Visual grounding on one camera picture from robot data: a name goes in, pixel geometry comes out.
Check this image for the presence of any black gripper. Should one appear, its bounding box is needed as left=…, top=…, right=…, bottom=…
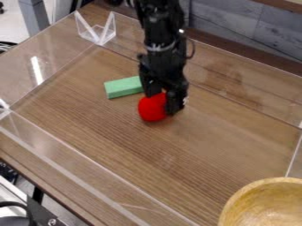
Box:
left=136, top=47, right=188, bottom=116

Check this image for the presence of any red plush strawberry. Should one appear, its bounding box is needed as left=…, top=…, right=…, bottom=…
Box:
left=138, top=93, right=166, bottom=122

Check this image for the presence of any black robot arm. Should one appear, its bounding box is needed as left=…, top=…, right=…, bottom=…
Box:
left=134, top=0, right=195, bottom=116

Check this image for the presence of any green foam block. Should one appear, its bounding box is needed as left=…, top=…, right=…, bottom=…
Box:
left=104, top=76, right=143, bottom=99

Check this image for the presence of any wooden bowl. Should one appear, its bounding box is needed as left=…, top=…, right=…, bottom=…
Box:
left=217, top=177, right=302, bottom=226

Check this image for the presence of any clear acrylic tray enclosure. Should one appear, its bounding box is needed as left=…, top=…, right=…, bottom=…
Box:
left=0, top=9, right=302, bottom=226

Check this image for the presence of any grey post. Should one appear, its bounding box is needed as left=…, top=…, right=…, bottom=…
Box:
left=17, top=0, right=50, bottom=36

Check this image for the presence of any black metal bracket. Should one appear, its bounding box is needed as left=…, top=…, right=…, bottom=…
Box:
left=27, top=197, right=68, bottom=226

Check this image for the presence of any black cable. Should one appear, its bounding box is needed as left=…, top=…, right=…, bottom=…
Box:
left=0, top=200, right=35, bottom=226

